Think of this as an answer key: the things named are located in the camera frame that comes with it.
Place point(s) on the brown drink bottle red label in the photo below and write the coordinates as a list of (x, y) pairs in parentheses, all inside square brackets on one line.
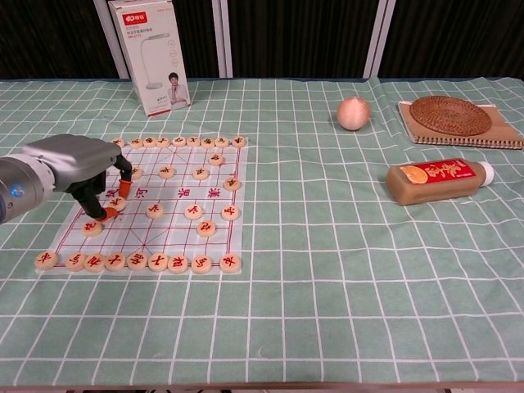
[(434, 182)]

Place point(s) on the white chess board mat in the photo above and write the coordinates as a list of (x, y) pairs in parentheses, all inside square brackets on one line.
[(172, 241)]

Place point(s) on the round woven rattan coaster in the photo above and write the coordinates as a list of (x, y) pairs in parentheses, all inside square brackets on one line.
[(450, 115)]

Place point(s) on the white desk lamp box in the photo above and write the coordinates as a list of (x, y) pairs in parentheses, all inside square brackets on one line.
[(155, 61)]

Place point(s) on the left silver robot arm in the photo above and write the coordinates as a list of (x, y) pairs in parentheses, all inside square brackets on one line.
[(22, 186)]

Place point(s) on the white partition frame post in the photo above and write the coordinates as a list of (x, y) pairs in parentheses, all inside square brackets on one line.
[(378, 41), (223, 41), (104, 37)]

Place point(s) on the green checked tablecloth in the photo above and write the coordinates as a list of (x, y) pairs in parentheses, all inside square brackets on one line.
[(327, 286)]

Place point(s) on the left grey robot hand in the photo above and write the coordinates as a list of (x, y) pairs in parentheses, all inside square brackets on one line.
[(78, 159)]

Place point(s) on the red-lettered wooden chess piece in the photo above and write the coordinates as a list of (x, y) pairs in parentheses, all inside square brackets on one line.
[(206, 228), (137, 261), (193, 211), (230, 212), (94, 262), (45, 260), (178, 262), (201, 264), (75, 262), (115, 261), (91, 229), (118, 203), (230, 262), (157, 262), (155, 210)]

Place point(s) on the brown spiral notebook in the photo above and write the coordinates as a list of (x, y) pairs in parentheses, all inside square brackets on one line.
[(505, 133)]

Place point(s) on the black-lettered wooden chess piece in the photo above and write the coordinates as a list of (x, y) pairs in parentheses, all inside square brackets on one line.
[(232, 183), (178, 141), (136, 143), (200, 173), (215, 159), (208, 142), (193, 141), (120, 142), (239, 142), (166, 172), (163, 142), (222, 142), (138, 173), (150, 142)]

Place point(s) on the beige round ball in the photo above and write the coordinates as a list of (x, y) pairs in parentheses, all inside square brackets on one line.
[(353, 114)]

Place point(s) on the black curtain panel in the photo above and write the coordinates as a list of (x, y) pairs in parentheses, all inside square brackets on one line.
[(49, 37), (458, 37), (200, 37), (299, 37)]

